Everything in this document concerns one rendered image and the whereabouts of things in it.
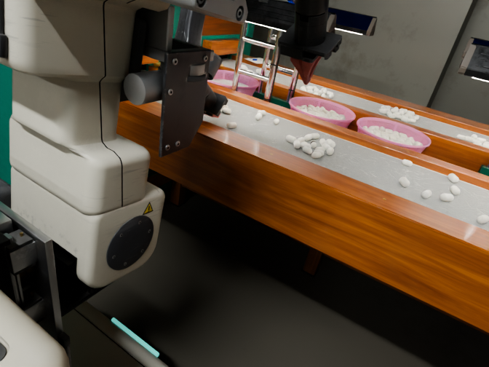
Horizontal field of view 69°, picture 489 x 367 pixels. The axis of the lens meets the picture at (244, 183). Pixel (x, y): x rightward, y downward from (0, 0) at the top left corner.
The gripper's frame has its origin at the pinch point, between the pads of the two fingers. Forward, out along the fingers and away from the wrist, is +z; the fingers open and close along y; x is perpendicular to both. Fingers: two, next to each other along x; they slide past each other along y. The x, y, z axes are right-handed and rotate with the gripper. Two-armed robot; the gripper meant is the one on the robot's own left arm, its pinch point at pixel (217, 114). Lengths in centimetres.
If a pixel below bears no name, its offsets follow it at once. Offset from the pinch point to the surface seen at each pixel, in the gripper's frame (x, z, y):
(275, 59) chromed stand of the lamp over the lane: -31.5, 12.2, -2.8
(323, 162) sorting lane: 2.1, 0.7, -37.6
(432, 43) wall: -145, 132, -43
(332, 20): -33.8, -11.9, -24.7
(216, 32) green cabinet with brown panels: -59, 49, 54
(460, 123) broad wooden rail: -60, 69, -72
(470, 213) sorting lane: 0, 3, -76
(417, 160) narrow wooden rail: -15, 18, -60
